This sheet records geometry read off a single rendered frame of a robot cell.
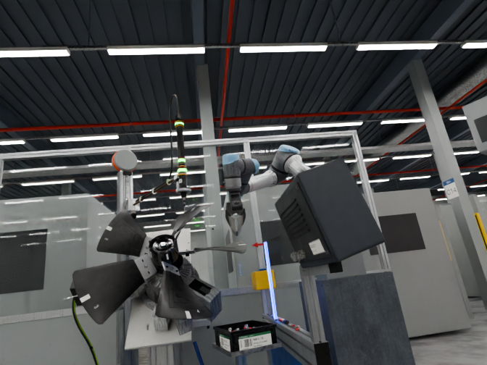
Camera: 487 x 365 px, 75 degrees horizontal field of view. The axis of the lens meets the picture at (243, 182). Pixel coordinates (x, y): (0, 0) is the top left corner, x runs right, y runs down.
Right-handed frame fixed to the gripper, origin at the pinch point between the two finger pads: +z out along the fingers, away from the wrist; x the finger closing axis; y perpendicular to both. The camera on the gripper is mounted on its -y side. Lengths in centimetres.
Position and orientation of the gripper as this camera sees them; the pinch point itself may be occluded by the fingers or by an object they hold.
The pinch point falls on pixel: (236, 233)
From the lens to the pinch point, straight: 140.8
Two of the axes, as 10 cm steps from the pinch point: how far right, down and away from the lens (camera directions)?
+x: -9.9, 0.8, -1.2
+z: 0.8, 10.0, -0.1
